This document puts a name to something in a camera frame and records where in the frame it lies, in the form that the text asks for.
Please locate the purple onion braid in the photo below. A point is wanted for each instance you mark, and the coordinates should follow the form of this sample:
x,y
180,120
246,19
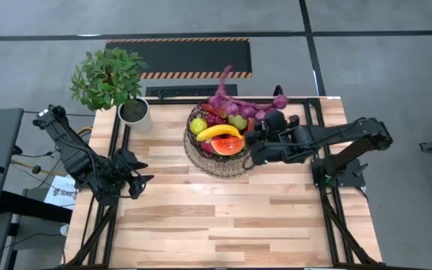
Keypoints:
x,y
246,108

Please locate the pink dragon fruit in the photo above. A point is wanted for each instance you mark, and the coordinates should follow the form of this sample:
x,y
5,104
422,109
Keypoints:
x,y
205,147

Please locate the green pear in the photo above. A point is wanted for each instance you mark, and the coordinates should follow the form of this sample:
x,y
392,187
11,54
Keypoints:
x,y
237,122

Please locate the white plant pot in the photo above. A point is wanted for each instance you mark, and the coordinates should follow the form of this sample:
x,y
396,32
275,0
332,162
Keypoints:
x,y
134,112

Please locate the green leafy plant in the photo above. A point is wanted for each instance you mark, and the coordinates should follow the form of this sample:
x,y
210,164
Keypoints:
x,y
107,78

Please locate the white printed paper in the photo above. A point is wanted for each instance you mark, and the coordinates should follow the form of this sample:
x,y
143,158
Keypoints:
x,y
62,193

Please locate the black hazard-striped floor mat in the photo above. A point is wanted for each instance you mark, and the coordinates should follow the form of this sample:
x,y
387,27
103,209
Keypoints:
x,y
178,56

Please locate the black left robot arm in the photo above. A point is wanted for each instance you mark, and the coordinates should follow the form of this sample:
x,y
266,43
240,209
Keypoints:
x,y
73,153

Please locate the yellow banana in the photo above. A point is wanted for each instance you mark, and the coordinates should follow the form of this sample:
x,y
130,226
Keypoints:
x,y
219,132

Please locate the small white cup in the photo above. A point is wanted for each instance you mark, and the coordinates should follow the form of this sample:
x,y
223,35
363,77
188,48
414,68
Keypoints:
x,y
64,229

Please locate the black metal table frame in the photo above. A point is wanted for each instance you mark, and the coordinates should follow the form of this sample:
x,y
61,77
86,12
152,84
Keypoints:
x,y
163,101

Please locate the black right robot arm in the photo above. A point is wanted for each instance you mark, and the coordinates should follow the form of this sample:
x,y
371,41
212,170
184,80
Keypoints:
x,y
343,142

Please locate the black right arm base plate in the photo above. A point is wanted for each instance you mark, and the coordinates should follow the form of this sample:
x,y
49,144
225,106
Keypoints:
x,y
351,176

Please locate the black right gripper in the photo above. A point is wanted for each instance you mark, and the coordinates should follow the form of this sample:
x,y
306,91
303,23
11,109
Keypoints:
x,y
279,144

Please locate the watermelon slice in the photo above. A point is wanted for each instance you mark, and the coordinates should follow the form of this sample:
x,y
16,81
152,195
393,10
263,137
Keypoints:
x,y
228,146

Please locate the black desk crossbar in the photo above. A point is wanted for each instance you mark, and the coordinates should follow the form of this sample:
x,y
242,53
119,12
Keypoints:
x,y
32,206

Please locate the round woven straw placemat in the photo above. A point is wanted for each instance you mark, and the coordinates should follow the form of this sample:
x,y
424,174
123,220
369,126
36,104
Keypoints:
x,y
219,170

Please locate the yellow-green apple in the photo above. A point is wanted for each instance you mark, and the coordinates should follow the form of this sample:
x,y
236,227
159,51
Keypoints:
x,y
198,125

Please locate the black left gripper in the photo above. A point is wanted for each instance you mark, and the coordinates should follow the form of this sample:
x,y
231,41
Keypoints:
x,y
128,176

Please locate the black clamp mount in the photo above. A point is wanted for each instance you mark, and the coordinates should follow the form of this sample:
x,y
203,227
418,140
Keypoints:
x,y
278,90

